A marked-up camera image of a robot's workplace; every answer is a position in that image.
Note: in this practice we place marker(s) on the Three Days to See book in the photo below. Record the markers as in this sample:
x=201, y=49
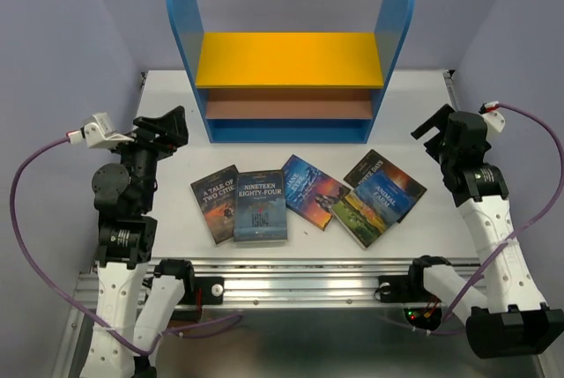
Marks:
x=374, y=162

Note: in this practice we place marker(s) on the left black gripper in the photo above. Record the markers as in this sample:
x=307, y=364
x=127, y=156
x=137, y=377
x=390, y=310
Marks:
x=174, y=122

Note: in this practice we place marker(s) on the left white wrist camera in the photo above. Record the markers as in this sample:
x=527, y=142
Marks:
x=98, y=132

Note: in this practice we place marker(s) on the Nineteen Eighty-Four book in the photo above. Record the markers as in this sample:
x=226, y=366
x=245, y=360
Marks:
x=260, y=208

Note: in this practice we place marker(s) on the Animal Farm book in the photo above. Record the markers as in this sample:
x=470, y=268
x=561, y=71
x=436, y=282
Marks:
x=368, y=211

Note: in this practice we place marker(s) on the A Tale of Two Cities book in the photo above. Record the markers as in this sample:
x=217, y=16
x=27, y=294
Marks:
x=215, y=195

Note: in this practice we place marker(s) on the Jane Eyre book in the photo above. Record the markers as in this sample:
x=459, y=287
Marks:
x=310, y=192

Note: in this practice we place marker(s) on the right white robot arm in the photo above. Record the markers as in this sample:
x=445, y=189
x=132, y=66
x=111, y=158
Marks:
x=500, y=306

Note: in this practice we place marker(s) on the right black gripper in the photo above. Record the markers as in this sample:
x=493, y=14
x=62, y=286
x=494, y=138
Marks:
x=440, y=120

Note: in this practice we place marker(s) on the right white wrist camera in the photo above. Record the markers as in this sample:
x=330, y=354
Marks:
x=495, y=121

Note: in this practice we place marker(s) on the aluminium mounting rail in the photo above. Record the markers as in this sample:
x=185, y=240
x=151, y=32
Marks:
x=299, y=283

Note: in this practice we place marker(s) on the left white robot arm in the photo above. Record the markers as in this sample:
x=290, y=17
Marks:
x=126, y=336

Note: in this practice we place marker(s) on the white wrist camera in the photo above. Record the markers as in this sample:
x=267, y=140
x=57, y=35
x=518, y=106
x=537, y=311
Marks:
x=98, y=132
x=495, y=121

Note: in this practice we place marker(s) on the blue yellow wooden bookshelf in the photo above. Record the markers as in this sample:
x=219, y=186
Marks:
x=289, y=87

